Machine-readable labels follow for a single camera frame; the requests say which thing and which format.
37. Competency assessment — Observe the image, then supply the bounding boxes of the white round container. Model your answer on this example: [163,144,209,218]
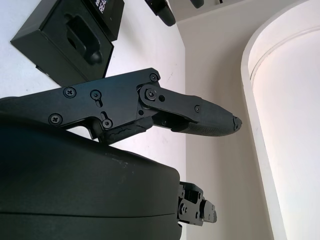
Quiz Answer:
[240,0,320,240]

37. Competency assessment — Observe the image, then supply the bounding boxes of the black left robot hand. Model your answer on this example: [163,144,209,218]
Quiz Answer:
[144,0,205,26]

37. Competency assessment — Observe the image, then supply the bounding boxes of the black camera box base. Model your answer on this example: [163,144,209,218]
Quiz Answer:
[9,0,115,88]

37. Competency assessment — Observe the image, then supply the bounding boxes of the black RealSense box lid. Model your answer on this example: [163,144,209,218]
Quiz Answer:
[88,0,126,43]

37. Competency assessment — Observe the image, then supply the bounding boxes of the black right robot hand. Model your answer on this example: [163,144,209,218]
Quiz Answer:
[0,66,244,240]

